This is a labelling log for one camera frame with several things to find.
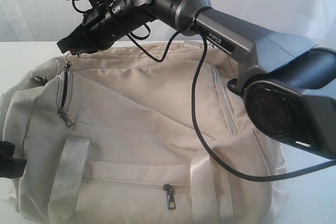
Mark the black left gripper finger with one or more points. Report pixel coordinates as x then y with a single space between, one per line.
11 167

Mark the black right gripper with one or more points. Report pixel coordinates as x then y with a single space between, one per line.
99 28

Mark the gold key ring zipper pull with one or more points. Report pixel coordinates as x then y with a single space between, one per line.
70 59

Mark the beige duffel bag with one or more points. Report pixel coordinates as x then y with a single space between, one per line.
111 140

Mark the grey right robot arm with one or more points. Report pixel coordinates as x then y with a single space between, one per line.
287 81

